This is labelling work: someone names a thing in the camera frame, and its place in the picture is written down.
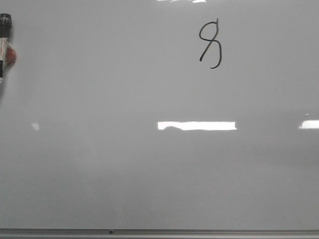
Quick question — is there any black white whiteboard marker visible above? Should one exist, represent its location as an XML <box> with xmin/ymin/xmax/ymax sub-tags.
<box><xmin>0</xmin><ymin>13</ymin><xmax>12</xmax><ymax>84</ymax></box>

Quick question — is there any red round magnet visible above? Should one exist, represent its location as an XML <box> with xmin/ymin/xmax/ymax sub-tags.
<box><xmin>5</xmin><ymin>47</ymin><xmax>16</xmax><ymax>68</ymax></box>

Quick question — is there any white whiteboard with aluminium frame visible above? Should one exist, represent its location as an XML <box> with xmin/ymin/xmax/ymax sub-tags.
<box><xmin>0</xmin><ymin>0</ymin><xmax>319</xmax><ymax>239</ymax></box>

